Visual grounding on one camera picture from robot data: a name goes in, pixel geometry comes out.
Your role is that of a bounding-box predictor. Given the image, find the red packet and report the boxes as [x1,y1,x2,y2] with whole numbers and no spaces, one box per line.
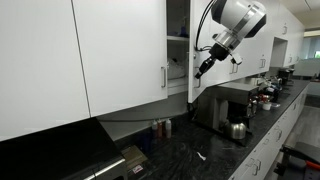
[257,93,271,103]

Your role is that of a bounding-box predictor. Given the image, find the white paper scrap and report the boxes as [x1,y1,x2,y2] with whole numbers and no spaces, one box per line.
[195,151,208,162]

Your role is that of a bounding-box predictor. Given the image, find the dark bottle with white cap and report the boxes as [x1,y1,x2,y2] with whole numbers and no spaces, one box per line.
[150,119,159,139]

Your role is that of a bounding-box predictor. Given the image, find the white cabinet shelf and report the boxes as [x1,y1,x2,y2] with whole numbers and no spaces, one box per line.
[166,34,191,43]

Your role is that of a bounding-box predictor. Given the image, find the small black coffee machine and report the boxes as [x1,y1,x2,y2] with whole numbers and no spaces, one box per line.
[276,67,296,88]

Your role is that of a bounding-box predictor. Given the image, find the orange handled clamp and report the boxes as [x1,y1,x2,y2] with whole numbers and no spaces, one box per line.
[304,160,320,171]

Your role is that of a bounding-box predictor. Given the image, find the dark blue container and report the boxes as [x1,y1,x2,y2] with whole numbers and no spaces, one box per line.
[136,130,153,154]

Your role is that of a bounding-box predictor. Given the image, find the red sauce bottle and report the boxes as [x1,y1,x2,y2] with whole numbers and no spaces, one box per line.
[156,119,164,139]

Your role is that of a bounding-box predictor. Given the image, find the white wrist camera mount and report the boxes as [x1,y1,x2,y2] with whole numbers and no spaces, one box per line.
[229,49,244,66]

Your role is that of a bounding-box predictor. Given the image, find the grey office partition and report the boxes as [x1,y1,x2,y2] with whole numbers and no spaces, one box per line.
[293,57,320,78]

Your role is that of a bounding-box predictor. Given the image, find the white base cabinet drawers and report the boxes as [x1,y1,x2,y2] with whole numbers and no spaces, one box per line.
[227,84,312,180]

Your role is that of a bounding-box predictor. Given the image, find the black robot table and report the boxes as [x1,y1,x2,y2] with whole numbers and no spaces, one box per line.
[273,141,320,180]

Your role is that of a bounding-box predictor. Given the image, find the white squeeze bottle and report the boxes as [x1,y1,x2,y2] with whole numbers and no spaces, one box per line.
[164,117,173,140]

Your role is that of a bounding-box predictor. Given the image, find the steel coffee carafe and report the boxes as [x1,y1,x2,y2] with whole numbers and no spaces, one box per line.
[222,114,248,141]

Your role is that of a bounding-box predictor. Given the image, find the blue and white packet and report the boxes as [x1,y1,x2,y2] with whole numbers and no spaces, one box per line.
[264,84,279,95]

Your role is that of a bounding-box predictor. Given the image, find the white plastic bag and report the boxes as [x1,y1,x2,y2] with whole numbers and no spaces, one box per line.
[166,57,187,81]

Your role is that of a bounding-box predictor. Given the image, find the small condiment jars holder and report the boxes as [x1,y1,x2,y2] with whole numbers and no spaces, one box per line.
[246,97,260,118]

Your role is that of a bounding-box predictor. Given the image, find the white cup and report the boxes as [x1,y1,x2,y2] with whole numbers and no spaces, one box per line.
[261,101,273,112]

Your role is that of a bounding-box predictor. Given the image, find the tan cardboard box with label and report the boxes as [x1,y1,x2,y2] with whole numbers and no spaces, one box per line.
[119,144,148,175]

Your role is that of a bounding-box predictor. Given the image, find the white cabinet door with lock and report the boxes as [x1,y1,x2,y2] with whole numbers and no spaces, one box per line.
[187,0,214,104]

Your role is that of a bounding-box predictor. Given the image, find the steel and black coffee brewer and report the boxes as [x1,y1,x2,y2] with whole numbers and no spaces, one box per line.
[194,82,262,148]

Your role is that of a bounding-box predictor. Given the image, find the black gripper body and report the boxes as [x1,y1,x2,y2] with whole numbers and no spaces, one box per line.
[209,43,231,63]

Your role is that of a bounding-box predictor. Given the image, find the white wall cabinet carcass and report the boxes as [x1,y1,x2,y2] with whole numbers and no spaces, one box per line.
[165,0,192,98]

